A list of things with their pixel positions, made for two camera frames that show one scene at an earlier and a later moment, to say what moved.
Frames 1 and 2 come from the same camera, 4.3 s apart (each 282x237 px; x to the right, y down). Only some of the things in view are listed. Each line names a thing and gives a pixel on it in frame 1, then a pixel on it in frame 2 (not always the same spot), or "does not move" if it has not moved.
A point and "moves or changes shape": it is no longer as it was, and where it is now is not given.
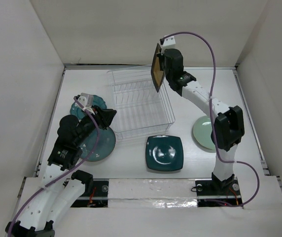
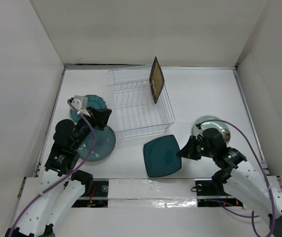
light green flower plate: [202, 131] does not move
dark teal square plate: [164, 153] moves or changes shape
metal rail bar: [158, 197] does not move
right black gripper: [161, 57] to [188, 151]
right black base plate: [209, 187] does not move
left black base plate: [97, 197] does not move
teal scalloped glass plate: [77, 110] does not move
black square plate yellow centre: [157, 75] moves or changes shape
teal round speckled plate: [105, 146] does not move
